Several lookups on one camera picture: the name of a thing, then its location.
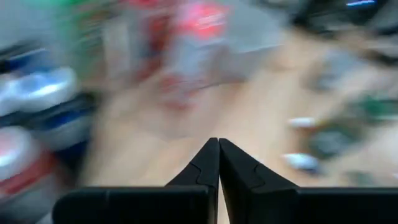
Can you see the green mini cereal box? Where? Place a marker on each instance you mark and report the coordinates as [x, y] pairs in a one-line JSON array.
[[68, 31]]

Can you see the blue-tipped food colouring bottle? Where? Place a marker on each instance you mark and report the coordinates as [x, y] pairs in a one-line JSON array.
[[37, 90]]

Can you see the tiny white-capped bottle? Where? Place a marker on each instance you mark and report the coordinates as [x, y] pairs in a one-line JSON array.
[[300, 161]]

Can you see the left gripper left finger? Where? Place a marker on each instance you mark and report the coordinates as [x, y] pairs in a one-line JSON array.
[[205, 168]]

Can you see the green-lidded spice jar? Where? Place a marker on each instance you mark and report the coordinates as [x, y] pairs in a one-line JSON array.
[[373, 107]]

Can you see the clear plastic bin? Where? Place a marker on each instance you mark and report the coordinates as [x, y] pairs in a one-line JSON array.
[[140, 62]]

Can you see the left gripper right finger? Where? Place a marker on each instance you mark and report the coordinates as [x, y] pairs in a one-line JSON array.
[[248, 186]]

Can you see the black plastic mesh basket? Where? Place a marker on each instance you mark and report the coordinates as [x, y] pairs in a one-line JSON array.
[[62, 107]]

